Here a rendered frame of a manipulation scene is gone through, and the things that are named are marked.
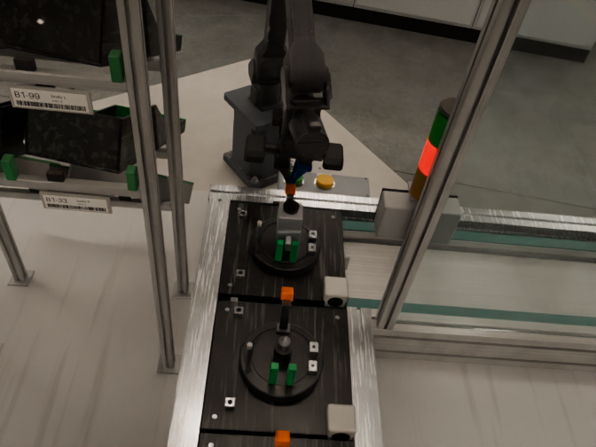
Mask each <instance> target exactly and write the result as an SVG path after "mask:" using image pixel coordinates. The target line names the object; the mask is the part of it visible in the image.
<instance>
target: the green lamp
mask: <svg viewBox="0 0 596 447"><path fill-rule="evenodd" d="M448 120H449V119H448V118H446V117H445V116H444V115H443V114H442V113H441V112H440V110H439V107H438V109H437V112H436V114H435V118H434V121H433V124H432V127H431V130H430V132H429V134H428V140H429V142H430V144H431V145H432V146H433V147H435V148H436V149H438V146H439V144H440V142H441V139H442V136H443V133H444V130H445V128H446V125H447V122H448Z"/></svg>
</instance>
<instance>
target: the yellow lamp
mask: <svg viewBox="0 0 596 447"><path fill-rule="evenodd" d="M426 180H427V176H426V175H424V174H423V173H422V172H421V171H420V168H419V165H418V167H417V170H416V173H415V176H414V178H413V180H412V185H411V188H410V193H411V195H412V197H413V198H414V199H415V200H417V201H419V199H420V195H421V192H422V190H423V187H424V184H425V183H426Z"/></svg>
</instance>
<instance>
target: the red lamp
mask: <svg viewBox="0 0 596 447"><path fill-rule="evenodd" d="M436 152H437V149H436V148H435V147H433V146H432V145H431V144H430V142H429V140H428V137H427V142H426V144H425V147H424V150H423V153H422V155H421V157H420V162H419V168H420V171H421V172H422V173H423V174H424V175H426V176H428V173H429V170H430V168H431V166H432V163H433V160H434V158H435V154H436Z"/></svg>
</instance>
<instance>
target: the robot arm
mask: <svg viewBox="0 0 596 447"><path fill-rule="evenodd" d="M266 10H267V11H266V20H265V28H264V37H263V39H262V41H261V42H259V44H258V45H257V46H256V47H255V55H254V58H253V59H251V60H250V61H249V63H248V75H249V78H250V82H251V84H253V85H251V91H250V95H248V96H247V98H248V99H249V100H250V101H251V102H252V103H253V104H254V105H255V106H256V107H257V108H258V109H259V110H261V111H262V112H265V111H268V110H271V109H273V111H272V126H279V134H278V138H280V144H271V143H267V144H266V139H267V137H266V136H258V135H250V134H249V135H248V136H247V137H246V144H245V151H244V161H246V162H254V163H263V162H264V158H265V154H271V155H274V166H273V167H274V168H275V169H279V171H280V172H281V174H282V175H283V177H284V178H285V181H286V183H287V184H294V183H295V182H296V181H297V180H298V179H299V178H300V177H301V176H302V175H303V174H305V173H306V172H311V171H312V162H313V161H323V165H322V166H323V168H324V169H326V170H336V171H341V170H342V167H343V162H344V159H343V146H342V145H341V144H337V143H329V138H328V136H327V134H326V132H325V127H324V125H323V122H322V121H321V118H320V112H321V110H330V100H331V99H332V98H333V96H332V85H331V75H330V72H329V68H328V67H327V66H326V65H325V55H324V53H323V51H322V50H321V48H320V47H319V46H318V44H317V43H316V38H315V30H314V19H313V9H312V0H268V3H267V9H266ZM286 31H287V33H288V48H289V49H288V50H287V48H286V45H285V42H286ZM321 91H322V93H323V97H322V98H315V96H314V95H313V93H321ZM281 94H282V95H283V100H282V99H281ZM279 106H284V111H282V108H277V107H279ZM290 158H291V159H295V163H294V167H293V171H292V174H291V177H290Z"/></svg>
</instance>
